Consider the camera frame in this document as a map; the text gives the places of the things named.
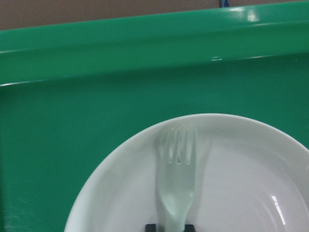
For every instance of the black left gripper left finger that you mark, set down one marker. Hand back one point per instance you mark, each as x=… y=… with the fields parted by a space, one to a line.
x=150 y=228

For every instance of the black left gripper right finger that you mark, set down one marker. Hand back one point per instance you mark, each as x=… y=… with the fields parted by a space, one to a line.
x=189 y=228

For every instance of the translucent white plastic fork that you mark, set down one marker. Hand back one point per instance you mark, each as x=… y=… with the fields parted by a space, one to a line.
x=177 y=172

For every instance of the white round plate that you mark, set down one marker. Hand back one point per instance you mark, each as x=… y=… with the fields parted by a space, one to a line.
x=251 y=177

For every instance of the green plastic tray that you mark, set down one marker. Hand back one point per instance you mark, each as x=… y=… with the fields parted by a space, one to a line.
x=70 y=94

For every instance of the blue tape grid lines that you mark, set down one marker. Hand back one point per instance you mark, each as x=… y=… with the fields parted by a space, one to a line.
x=224 y=3

